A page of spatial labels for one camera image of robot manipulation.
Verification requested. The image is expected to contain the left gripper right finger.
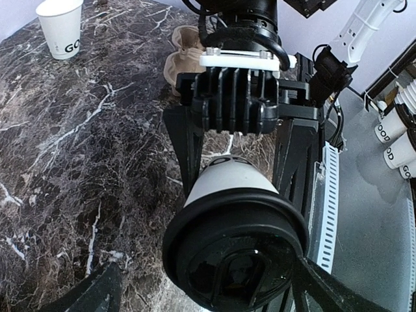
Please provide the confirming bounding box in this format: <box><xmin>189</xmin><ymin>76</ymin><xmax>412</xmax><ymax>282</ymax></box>
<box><xmin>292</xmin><ymin>257</ymin><xmax>386</xmax><ymax>311</ymax></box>

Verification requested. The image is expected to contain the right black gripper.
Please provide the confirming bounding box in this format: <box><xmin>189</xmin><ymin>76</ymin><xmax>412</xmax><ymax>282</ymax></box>
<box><xmin>162</xmin><ymin>1</ymin><xmax>323</xmax><ymax>220</ymax></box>

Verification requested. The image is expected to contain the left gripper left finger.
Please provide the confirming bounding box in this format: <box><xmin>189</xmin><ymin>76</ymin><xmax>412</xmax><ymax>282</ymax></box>
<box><xmin>39</xmin><ymin>262</ymin><xmax>122</xmax><ymax>312</ymax></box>

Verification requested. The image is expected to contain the black plastic cup lid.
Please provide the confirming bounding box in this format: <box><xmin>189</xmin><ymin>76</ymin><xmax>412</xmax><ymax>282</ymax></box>
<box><xmin>162</xmin><ymin>188</ymin><xmax>309</xmax><ymax>311</ymax></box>

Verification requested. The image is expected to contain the white paper coffee cup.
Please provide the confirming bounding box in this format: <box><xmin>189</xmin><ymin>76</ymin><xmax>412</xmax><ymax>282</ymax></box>
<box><xmin>184</xmin><ymin>155</ymin><xmax>279</xmax><ymax>209</ymax></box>

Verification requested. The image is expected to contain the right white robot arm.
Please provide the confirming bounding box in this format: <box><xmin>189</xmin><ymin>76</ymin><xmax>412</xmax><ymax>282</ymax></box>
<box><xmin>163</xmin><ymin>1</ymin><xmax>407</xmax><ymax>204</ymax></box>

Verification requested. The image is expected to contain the cardboard cup carrier tray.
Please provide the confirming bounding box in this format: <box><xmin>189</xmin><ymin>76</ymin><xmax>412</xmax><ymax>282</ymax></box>
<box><xmin>163</xmin><ymin>25</ymin><xmax>205</xmax><ymax>97</ymax></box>

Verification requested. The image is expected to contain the spare white paper cup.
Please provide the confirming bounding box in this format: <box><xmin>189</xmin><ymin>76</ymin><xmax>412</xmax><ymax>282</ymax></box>
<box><xmin>36</xmin><ymin>0</ymin><xmax>84</xmax><ymax>60</ymax></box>

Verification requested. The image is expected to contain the white cable duct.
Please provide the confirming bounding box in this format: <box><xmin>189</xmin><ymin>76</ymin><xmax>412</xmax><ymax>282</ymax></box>
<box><xmin>317</xmin><ymin>142</ymin><xmax>339</xmax><ymax>274</ymax></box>

